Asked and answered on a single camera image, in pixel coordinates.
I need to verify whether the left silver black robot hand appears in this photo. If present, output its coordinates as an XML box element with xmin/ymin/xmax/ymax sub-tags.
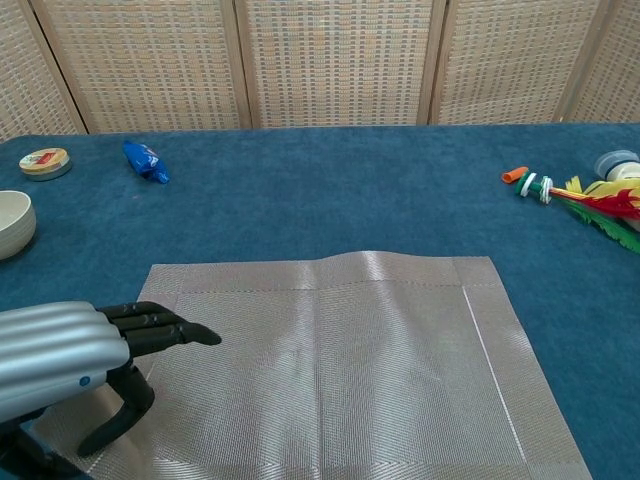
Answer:
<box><xmin>0</xmin><ymin>300</ymin><xmax>223</xmax><ymax>480</ymax></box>

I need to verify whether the white bowl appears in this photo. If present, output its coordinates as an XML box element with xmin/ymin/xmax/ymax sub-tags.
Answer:
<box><xmin>0</xmin><ymin>190</ymin><xmax>38</xmax><ymax>261</ymax></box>

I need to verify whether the grey woven placemat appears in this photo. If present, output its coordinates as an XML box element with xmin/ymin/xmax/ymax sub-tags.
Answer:
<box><xmin>29</xmin><ymin>249</ymin><xmax>594</xmax><ymax>480</ymax></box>

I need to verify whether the round tin with red label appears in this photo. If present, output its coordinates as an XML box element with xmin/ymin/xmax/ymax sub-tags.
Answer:
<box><xmin>18</xmin><ymin>148</ymin><xmax>73</xmax><ymax>182</ymax></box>

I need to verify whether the blue snack packet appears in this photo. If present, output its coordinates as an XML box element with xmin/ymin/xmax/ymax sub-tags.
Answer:
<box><xmin>122</xmin><ymin>139</ymin><xmax>171</xmax><ymax>185</ymax></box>

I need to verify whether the blue carpet table cover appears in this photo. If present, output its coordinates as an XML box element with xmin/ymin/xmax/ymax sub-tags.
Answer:
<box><xmin>0</xmin><ymin>122</ymin><xmax>640</xmax><ymax>480</ymax></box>

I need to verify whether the woven bamboo folding screen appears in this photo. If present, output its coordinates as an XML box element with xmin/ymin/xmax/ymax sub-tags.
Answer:
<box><xmin>0</xmin><ymin>0</ymin><xmax>640</xmax><ymax>144</ymax></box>

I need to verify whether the colourful feather shuttlecock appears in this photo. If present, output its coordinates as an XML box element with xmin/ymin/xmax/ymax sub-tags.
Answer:
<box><xmin>517</xmin><ymin>172</ymin><xmax>640</xmax><ymax>254</ymax></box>

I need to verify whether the mayonnaise squeeze bottle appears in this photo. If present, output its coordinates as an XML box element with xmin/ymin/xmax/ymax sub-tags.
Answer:
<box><xmin>593</xmin><ymin>149</ymin><xmax>640</xmax><ymax>201</ymax></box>

